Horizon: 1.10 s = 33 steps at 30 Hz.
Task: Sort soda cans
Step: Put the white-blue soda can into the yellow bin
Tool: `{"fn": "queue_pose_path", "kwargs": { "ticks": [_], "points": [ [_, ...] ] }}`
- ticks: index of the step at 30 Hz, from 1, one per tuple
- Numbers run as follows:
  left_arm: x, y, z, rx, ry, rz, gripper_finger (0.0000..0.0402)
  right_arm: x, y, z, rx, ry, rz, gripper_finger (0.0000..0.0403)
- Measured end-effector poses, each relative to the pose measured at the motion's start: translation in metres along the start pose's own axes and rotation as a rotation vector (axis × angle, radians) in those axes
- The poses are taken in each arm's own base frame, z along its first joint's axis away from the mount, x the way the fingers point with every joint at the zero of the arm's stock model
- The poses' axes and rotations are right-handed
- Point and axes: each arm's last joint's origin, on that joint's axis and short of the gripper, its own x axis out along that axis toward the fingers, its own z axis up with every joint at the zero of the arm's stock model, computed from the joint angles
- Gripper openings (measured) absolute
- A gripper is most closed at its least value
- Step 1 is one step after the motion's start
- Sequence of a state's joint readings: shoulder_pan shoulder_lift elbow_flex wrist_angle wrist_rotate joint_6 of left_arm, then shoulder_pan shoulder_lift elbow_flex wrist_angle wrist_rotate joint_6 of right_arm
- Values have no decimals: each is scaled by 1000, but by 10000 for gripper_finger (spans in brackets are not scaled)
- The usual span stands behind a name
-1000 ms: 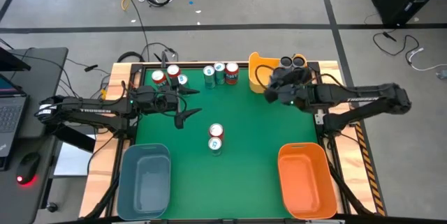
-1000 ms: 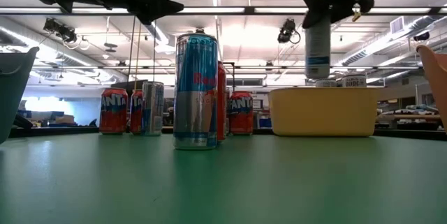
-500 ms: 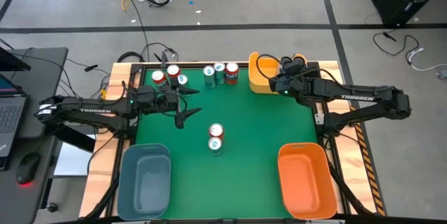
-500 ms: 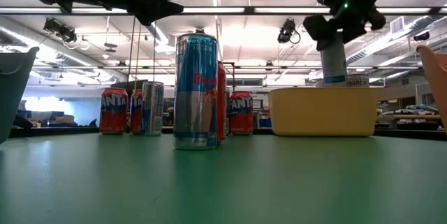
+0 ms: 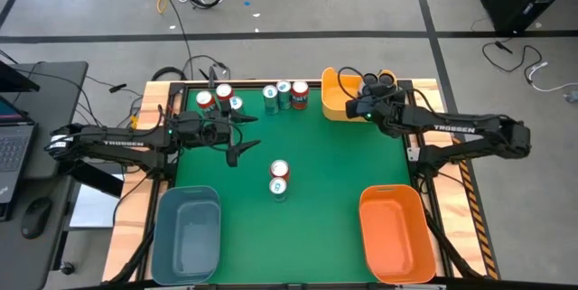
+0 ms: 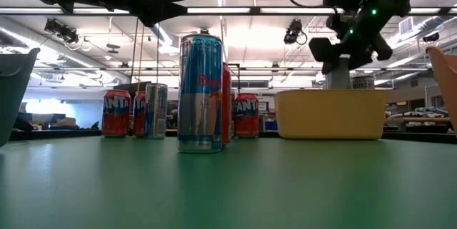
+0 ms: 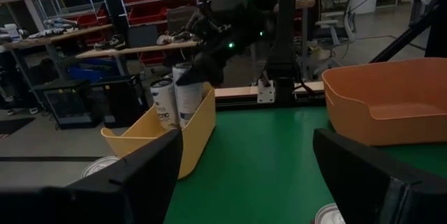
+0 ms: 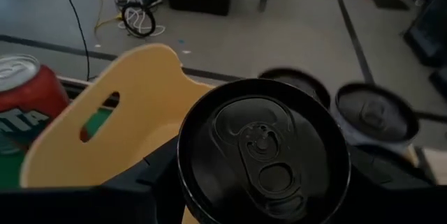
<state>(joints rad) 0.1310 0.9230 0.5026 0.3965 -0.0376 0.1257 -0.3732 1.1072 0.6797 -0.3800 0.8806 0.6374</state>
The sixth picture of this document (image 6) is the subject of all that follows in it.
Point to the blue silver Red Bull can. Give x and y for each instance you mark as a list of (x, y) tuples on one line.
[(157, 111), (200, 97)]

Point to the black crossbar with light strips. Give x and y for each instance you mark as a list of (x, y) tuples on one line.
[(255, 10)]

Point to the black overhead camera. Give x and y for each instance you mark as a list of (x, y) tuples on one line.
[(293, 31)]

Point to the round black ceiling camera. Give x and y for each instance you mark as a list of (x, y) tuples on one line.
[(204, 31)]

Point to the black ceiling fixture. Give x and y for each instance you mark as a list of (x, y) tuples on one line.
[(432, 37)]

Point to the black aluminium table frame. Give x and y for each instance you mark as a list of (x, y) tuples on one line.
[(53, 135)]

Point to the background workbench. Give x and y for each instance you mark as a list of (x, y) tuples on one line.
[(417, 119)]

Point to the orange plastic bin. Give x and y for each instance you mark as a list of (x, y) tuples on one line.
[(446, 79)]

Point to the black camera on frame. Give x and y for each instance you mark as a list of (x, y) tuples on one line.
[(64, 31)]

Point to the brown cardboard box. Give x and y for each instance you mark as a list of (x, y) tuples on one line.
[(66, 122)]

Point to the red Fanta soda can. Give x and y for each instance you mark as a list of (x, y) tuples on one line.
[(246, 118), (116, 118), (139, 118), (226, 107)]

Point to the yellow plastic bin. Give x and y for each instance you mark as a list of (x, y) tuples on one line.
[(332, 115)]

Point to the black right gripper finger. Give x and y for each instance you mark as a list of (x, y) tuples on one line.
[(361, 57), (325, 50)]

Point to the blue-grey plastic bin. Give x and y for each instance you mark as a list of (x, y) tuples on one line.
[(14, 97)]

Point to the green table mat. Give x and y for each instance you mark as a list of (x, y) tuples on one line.
[(228, 193)]

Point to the white Celsius can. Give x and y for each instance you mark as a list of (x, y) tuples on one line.
[(339, 79)]

